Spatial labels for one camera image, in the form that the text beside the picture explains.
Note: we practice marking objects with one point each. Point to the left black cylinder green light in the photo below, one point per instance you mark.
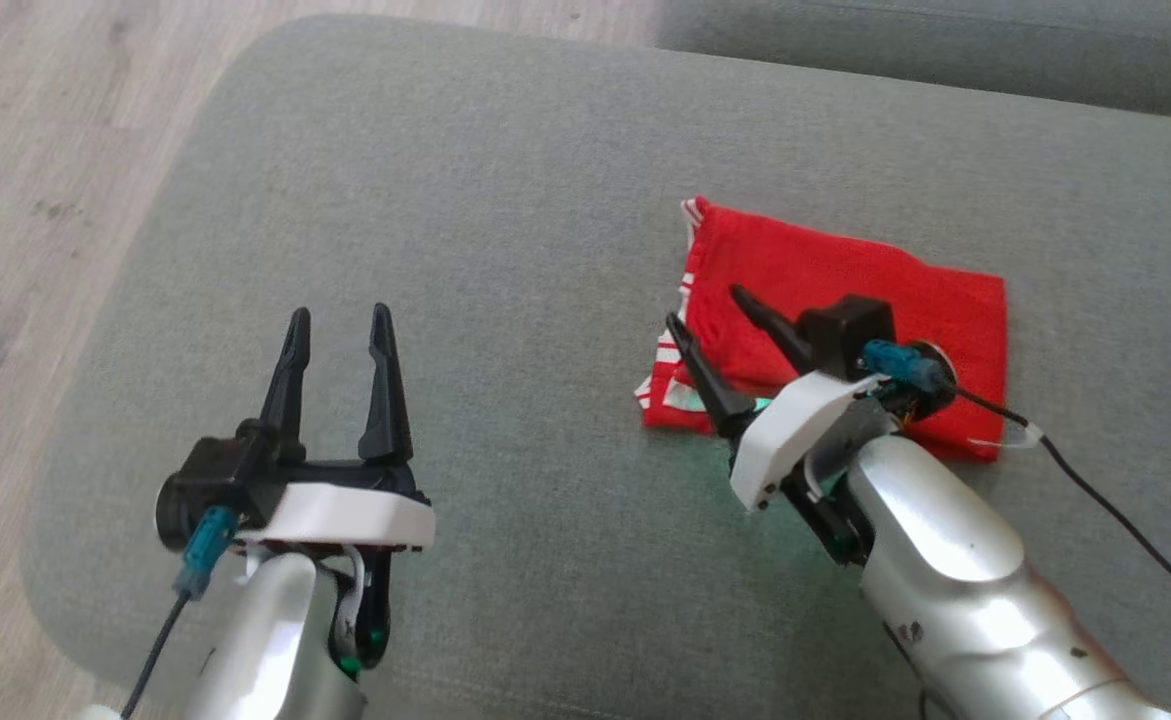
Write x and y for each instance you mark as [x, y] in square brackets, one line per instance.
[170, 515]

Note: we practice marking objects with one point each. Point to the red Bulls 23 jersey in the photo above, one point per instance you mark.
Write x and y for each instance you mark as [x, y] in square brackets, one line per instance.
[845, 260]

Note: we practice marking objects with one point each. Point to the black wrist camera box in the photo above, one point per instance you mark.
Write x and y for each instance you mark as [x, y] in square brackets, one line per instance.
[845, 330]
[230, 475]

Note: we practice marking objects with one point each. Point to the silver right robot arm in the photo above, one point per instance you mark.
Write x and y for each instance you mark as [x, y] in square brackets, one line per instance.
[955, 570]

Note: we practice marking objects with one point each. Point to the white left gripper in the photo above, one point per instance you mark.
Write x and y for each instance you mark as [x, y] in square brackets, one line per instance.
[345, 515]

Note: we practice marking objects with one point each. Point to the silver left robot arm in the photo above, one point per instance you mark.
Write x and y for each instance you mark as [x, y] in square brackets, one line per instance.
[265, 640]

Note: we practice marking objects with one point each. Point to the left black wrist camera box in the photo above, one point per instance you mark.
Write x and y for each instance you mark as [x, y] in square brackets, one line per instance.
[230, 475]

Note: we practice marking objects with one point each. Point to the grey-green sofa seat cushion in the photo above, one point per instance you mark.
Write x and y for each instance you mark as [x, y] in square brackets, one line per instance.
[545, 300]

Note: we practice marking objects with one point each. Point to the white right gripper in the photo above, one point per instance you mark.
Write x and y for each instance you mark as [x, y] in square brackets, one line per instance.
[785, 440]

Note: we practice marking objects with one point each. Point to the right black wrist camera box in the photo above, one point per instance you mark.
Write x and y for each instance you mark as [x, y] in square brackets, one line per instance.
[845, 330]

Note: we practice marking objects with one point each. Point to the grey-green sofa back cushion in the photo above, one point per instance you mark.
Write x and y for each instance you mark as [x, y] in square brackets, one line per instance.
[945, 50]

